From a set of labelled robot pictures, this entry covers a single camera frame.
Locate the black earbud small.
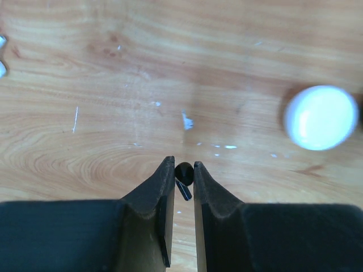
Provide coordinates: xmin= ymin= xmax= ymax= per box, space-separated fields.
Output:
xmin=175 ymin=162 xmax=194 ymax=201

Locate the white charging case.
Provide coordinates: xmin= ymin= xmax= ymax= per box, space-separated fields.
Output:
xmin=283 ymin=85 xmax=359 ymax=151

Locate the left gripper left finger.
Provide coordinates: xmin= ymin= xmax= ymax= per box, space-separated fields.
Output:
xmin=1 ymin=156 xmax=175 ymax=271

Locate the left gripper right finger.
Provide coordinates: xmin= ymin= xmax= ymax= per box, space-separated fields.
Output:
xmin=193 ymin=160 xmax=363 ymax=272

